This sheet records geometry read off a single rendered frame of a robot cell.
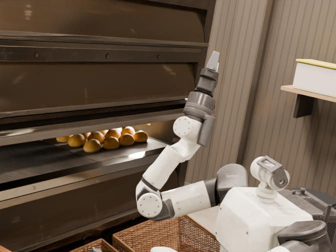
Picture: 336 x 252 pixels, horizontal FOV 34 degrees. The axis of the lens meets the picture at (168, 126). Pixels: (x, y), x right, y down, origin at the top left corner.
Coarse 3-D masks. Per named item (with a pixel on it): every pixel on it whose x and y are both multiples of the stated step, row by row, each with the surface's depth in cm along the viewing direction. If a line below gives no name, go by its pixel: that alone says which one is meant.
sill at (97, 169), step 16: (112, 160) 244; (128, 160) 248; (144, 160) 259; (32, 176) 208; (48, 176) 211; (64, 176) 215; (80, 176) 223; (0, 192) 189; (16, 192) 196; (32, 192) 202
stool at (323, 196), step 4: (292, 188) 415; (296, 188) 416; (300, 188) 418; (308, 188) 421; (312, 192) 413; (316, 192) 414; (320, 192) 416; (316, 196) 405; (320, 196) 406; (324, 196) 408; (328, 196) 409; (324, 200) 398; (328, 200) 400; (332, 200) 401; (332, 204) 393
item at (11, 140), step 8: (128, 120) 216; (136, 120) 220; (144, 120) 225; (152, 120) 229; (160, 120) 234; (72, 128) 190; (80, 128) 193; (88, 128) 197; (96, 128) 200; (104, 128) 204; (112, 128) 208; (8, 136) 167; (16, 136) 170; (24, 136) 172; (32, 136) 175; (40, 136) 178; (48, 136) 181; (56, 136) 184; (0, 144) 165; (8, 144) 167
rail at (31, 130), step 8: (144, 112) 227; (152, 112) 229; (160, 112) 234; (168, 112) 239; (176, 112) 244; (80, 120) 195; (88, 120) 197; (96, 120) 200; (104, 120) 204; (112, 120) 208; (120, 120) 212; (16, 128) 171; (24, 128) 172; (32, 128) 175; (40, 128) 178; (48, 128) 181; (56, 128) 184; (64, 128) 187; (0, 136) 165
